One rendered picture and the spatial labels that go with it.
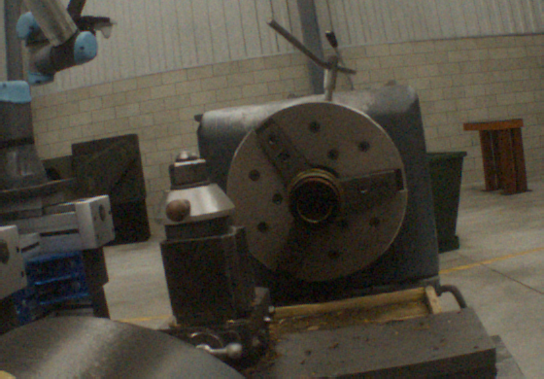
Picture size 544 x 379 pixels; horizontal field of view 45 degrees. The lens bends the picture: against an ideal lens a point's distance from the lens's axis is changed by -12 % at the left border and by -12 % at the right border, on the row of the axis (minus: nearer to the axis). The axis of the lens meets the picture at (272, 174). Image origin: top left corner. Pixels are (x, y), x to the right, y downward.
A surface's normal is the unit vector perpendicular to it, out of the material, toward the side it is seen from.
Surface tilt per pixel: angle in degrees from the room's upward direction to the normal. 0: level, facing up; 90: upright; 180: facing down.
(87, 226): 90
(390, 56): 90
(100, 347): 17
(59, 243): 90
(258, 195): 90
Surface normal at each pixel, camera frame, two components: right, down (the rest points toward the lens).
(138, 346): 0.27, -0.96
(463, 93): 0.07, 0.04
